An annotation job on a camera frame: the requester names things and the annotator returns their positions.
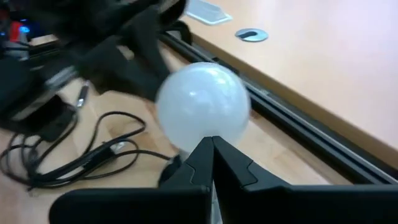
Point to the black aluminium rig frame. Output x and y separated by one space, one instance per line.
311 130

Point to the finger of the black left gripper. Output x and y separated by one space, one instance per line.
124 74
155 40

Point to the white lightbulb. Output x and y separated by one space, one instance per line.
202 102

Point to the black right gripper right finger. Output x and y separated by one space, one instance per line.
280 205

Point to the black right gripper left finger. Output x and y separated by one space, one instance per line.
140 205

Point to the beige desk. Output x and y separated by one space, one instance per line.
326 62

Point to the chrome lamp socket clear base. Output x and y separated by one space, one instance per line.
169 172

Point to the black pen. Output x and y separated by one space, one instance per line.
82 96

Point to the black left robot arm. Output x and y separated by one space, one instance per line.
18 81

